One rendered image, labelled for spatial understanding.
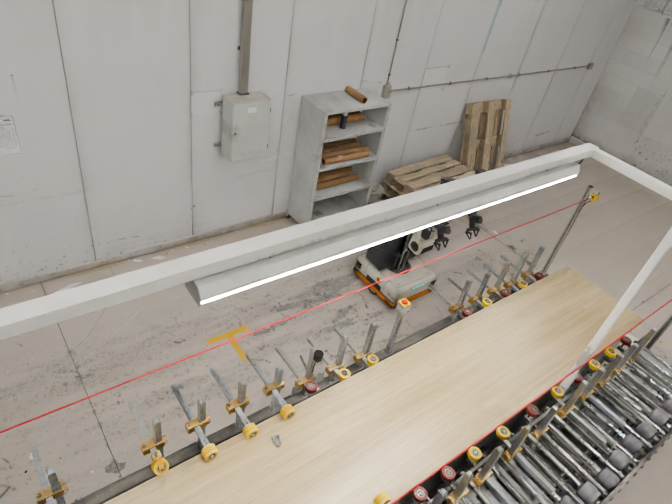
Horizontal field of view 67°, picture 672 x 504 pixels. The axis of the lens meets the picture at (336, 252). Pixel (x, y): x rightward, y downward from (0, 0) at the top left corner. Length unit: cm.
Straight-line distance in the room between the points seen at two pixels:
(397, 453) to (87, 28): 367
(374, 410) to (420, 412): 30
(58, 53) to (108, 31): 40
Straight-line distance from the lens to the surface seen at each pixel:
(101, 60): 459
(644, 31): 1025
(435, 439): 336
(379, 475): 313
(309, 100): 544
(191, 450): 333
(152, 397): 442
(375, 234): 214
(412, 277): 534
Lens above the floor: 359
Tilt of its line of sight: 38 degrees down
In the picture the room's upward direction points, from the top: 12 degrees clockwise
